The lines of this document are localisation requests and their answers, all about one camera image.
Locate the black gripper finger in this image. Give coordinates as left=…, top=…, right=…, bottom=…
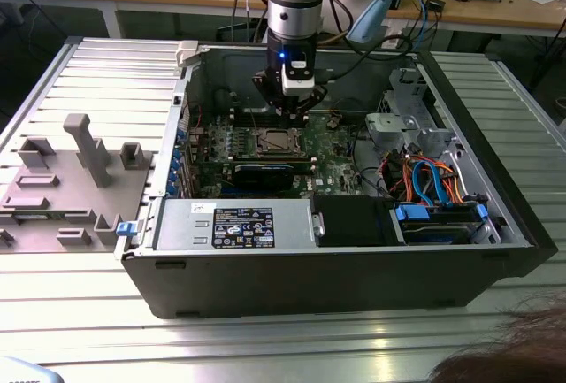
left=294, top=84, right=329, bottom=128
left=251, top=70, right=296, bottom=128

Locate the CPU with silver top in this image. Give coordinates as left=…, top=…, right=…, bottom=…
left=264, top=132, right=302, bottom=154

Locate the metal socket cover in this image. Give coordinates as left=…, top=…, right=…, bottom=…
left=252, top=128, right=308, bottom=157

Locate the CPU socket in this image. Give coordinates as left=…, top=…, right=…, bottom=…
left=250, top=127, right=309, bottom=157

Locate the green motherboard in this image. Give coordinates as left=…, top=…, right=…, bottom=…
left=187, top=108, right=377, bottom=201

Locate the green RAM stick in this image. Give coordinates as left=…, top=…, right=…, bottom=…
left=232, top=157, right=313, bottom=170

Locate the silver metal drive cage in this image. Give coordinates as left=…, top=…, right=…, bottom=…
left=364, top=66, right=459, bottom=161

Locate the grey plastic case latch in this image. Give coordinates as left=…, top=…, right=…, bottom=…
left=175, top=40, right=210, bottom=79

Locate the black graphics card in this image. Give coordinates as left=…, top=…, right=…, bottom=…
left=232, top=162, right=295, bottom=192

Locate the black plastic shroud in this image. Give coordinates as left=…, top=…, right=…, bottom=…
left=309, top=195, right=397, bottom=248

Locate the hard disk in blue carrier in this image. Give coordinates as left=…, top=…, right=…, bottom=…
left=391, top=203, right=490, bottom=245

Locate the silver power supply unit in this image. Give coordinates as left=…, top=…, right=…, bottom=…
left=152, top=199, right=320, bottom=251

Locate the black PC case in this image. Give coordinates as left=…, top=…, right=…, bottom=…
left=113, top=40, right=559, bottom=320

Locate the grey parts rack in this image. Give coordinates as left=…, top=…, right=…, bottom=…
left=0, top=112, right=157, bottom=254

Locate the person's dark-haired head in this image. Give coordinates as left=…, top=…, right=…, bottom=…
left=428, top=294, right=566, bottom=383

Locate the white plastic device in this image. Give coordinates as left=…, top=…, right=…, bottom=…
left=0, top=355, right=62, bottom=383

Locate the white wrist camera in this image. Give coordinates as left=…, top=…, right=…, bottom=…
left=280, top=53, right=317, bottom=96

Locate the blue wire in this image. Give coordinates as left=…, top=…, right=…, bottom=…
left=409, top=164, right=434, bottom=206
left=424, top=159, right=445, bottom=208

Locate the blue network cable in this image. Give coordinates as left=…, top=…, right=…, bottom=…
left=419, top=0, right=437, bottom=46

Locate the orange wire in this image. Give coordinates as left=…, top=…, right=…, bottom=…
left=435, top=159, right=466, bottom=205

